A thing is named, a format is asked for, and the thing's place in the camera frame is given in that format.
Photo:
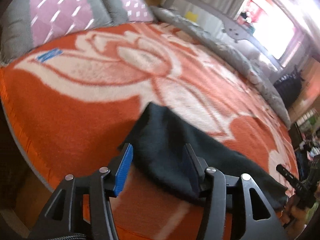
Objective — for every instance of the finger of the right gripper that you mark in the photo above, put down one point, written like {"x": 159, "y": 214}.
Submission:
{"x": 291, "y": 179}

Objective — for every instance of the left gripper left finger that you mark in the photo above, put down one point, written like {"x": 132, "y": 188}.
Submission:
{"x": 80, "y": 208}

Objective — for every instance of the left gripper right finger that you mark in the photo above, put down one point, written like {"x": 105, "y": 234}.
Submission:
{"x": 252, "y": 215}

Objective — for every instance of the black fleece pants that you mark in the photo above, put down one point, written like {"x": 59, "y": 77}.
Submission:
{"x": 170, "y": 152}

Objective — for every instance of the person right hand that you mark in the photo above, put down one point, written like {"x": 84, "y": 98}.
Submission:
{"x": 293, "y": 215}

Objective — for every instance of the pile of clothes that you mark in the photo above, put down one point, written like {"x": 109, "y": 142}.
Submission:
{"x": 308, "y": 148}

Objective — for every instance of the black jacket on rack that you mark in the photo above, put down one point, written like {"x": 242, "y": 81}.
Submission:
{"x": 289, "y": 87}

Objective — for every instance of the grey patterned duvet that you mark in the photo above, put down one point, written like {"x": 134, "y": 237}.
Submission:
{"x": 230, "y": 55}

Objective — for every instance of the yellow plush toy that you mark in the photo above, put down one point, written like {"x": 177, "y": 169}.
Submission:
{"x": 191, "y": 16}

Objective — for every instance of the pink grey pillow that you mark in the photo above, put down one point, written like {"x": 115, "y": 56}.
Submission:
{"x": 28, "y": 24}

